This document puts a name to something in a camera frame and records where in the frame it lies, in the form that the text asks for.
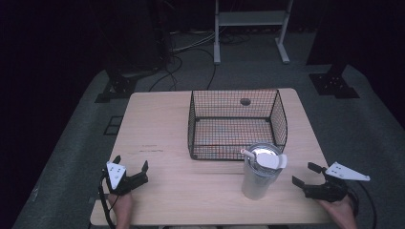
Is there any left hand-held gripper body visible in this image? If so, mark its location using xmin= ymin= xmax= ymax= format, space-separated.
xmin=101 ymin=161 xmax=139 ymax=197

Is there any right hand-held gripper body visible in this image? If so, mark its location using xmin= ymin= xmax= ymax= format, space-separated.
xmin=302 ymin=161 xmax=372 ymax=203

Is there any clear tumbler with white lid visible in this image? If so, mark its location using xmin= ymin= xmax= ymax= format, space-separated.
xmin=240 ymin=142 xmax=288 ymax=201

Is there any black wire basket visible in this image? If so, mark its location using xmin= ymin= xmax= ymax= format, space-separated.
xmin=186 ymin=89 xmax=289 ymax=161

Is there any person's right hand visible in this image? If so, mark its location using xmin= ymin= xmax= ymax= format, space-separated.
xmin=317 ymin=194 xmax=359 ymax=229

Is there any person's left hand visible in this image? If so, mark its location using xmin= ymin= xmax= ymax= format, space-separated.
xmin=107 ymin=191 xmax=135 ymax=229

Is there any black metal stand base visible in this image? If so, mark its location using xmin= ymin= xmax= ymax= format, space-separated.
xmin=308 ymin=62 xmax=361 ymax=100
xmin=95 ymin=70 xmax=141 ymax=104

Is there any white metal stand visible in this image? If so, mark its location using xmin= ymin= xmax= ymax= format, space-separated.
xmin=213 ymin=0 xmax=295 ymax=66

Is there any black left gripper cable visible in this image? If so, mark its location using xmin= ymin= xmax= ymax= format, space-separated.
xmin=97 ymin=168 xmax=117 ymax=229

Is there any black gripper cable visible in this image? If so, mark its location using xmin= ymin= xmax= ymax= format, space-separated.
xmin=347 ymin=180 xmax=378 ymax=229
xmin=97 ymin=168 xmax=117 ymax=229

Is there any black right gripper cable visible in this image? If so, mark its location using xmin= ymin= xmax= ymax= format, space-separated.
xmin=347 ymin=180 xmax=378 ymax=229

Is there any looped black floor cable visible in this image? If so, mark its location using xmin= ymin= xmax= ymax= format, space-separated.
xmin=147 ymin=55 xmax=184 ymax=94

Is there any long black floor cable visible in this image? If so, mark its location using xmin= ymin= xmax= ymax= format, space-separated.
xmin=173 ymin=47 xmax=218 ymax=91

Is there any white floor cable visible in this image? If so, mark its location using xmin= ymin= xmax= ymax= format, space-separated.
xmin=169 ymin=30 xmax=218 ymax=53

